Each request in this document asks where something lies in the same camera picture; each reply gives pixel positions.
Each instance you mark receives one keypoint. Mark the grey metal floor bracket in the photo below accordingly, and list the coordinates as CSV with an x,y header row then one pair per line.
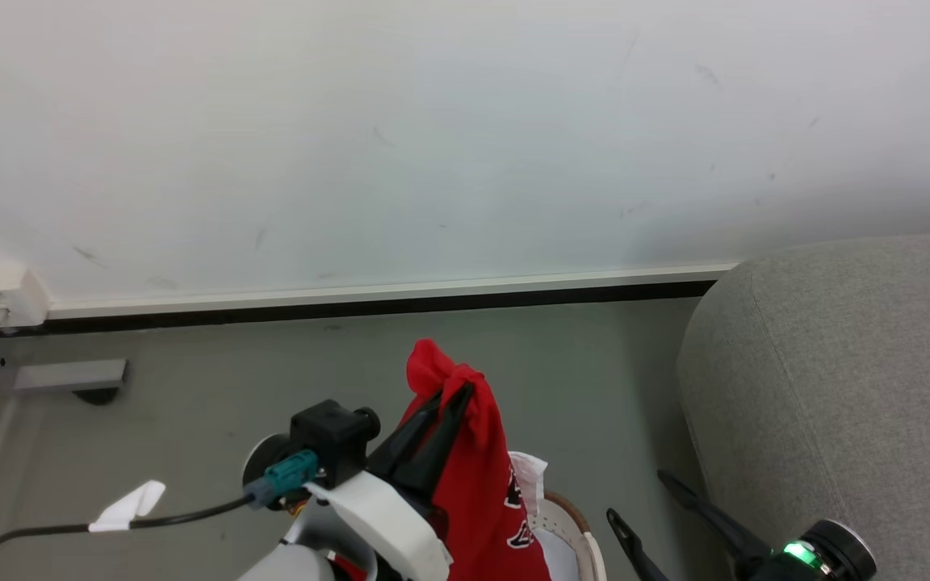
x,y
69,378

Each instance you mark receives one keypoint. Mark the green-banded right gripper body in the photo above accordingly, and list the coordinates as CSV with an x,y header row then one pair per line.
x,y
816,557

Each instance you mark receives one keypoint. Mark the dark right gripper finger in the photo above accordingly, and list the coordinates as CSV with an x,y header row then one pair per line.
x,y
634,549
715,520

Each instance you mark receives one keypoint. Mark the grey fabric sofa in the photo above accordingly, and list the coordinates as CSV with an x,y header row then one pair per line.
x,y
844,387

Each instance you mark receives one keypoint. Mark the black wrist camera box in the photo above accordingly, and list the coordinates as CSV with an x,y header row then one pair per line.
x,y
334,440

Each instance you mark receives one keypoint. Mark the red sports jersey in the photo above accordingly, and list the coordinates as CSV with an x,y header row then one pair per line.
x,y
477,484

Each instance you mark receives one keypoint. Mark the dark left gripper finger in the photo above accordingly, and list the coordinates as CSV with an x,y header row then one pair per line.
x,y
400,442
442,440

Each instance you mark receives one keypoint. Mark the white wall socket box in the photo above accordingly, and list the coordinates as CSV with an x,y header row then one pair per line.
x,y
5,294

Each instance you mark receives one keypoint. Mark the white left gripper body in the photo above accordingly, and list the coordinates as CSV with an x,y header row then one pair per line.
x,y
388,516

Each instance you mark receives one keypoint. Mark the white wall baseboard strip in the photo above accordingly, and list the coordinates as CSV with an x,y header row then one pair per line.
x,y
400,294

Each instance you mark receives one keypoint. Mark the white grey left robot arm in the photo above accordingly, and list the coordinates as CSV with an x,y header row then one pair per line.
x,y
303,557

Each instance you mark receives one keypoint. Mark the white laundry basket brown rim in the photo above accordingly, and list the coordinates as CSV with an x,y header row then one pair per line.
x,y
566,545

